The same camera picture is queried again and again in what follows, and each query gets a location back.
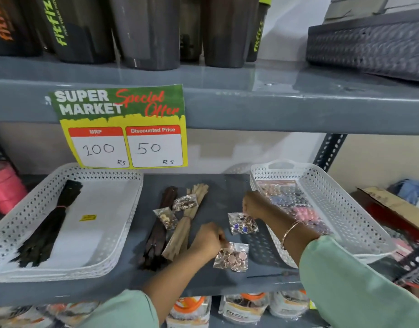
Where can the person's left forearm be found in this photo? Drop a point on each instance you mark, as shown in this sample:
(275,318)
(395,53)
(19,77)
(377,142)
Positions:
(168,286)

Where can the clear packet of pink buttons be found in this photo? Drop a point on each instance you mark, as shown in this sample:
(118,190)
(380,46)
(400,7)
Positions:
(234,258)

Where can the white pouch with orange print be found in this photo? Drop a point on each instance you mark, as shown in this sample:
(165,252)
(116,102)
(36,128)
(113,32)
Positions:
(69,312)
(289,303)
(189,312)
(243,308)

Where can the gold bangle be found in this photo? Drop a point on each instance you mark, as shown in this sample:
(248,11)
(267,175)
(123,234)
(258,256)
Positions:
(288,232)

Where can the packet of pink beads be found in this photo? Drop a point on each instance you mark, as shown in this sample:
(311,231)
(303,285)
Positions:
(303,214)

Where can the brown cardboard box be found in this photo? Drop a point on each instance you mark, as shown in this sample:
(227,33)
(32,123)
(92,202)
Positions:
(393,204)

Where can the packet of purple beads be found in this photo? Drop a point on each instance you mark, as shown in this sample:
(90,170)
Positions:
(320,228)

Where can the person's right fingers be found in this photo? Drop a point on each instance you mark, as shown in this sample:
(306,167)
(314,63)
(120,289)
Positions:
(247,207)

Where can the beige zipper bundle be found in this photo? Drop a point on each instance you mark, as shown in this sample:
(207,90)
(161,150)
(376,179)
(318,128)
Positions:
(182,232)

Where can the clear packet of blue buttons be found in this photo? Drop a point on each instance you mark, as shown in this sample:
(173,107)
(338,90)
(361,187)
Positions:
(242,226)

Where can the green and yellow price sign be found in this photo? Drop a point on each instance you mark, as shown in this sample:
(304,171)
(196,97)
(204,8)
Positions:
(127,126)

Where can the small clear packet of trinkets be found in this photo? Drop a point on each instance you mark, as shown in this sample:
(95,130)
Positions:
(184,203)
(166,218)

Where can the grey textured plastic crate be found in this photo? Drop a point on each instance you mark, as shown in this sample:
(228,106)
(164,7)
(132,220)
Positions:
(369,47)

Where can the person's right forearm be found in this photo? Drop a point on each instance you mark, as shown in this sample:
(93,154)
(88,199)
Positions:
(332,276)

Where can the person's right hand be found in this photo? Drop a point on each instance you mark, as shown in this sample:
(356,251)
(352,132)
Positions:
(259,204)

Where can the white perforated plastic basket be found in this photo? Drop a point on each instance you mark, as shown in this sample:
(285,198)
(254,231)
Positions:
(103,215)

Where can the brown zipper bundle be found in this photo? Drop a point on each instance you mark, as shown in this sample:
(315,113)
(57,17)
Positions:
(158,235)

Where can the person's left hand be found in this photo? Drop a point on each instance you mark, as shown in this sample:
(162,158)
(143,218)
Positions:
(207,240)

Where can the packet of grey-blue buttons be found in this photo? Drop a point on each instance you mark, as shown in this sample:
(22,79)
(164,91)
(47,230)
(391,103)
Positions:
(291,202)

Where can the row of dark shaker bottles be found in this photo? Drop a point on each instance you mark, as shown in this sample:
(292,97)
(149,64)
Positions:
(144,30)

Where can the packet of brown buttons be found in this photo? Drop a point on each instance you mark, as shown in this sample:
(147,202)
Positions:
(281,188)

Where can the blue cloth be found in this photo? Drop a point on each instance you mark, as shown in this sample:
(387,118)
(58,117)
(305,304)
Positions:
(409,191)

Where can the pink tape roll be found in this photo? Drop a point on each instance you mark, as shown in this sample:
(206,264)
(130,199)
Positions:
(6,189)

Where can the yellow sticker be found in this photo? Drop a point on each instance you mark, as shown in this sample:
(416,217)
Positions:
(88,217)

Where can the person's left fingers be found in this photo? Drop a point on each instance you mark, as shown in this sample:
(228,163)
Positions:
(224,243)

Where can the grey flat boxes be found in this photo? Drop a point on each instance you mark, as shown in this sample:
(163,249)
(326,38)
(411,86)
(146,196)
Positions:
(373,8)

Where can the black zipper bundle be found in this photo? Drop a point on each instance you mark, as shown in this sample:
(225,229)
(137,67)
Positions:
(47,228)

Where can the grey metal shelf rack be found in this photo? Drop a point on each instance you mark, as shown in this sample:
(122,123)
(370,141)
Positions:
(264,102)

